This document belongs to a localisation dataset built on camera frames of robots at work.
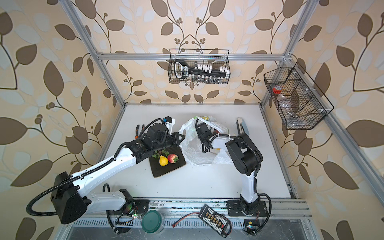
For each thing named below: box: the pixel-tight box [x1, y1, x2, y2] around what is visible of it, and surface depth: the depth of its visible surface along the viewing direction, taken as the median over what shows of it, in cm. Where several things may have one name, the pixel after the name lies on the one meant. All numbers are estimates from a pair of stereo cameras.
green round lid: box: [141, 210, 162, 234], surface depth 63 cm
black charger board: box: [198, 203, 230, 238], surface depth 72 cm
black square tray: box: [148, 147, 186, 178], surface depth 88 cm
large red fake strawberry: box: [167, 154, 179, 164], surface depth 88 cm
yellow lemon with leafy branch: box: [159, 155, 169, 167], surface depth 88 cm
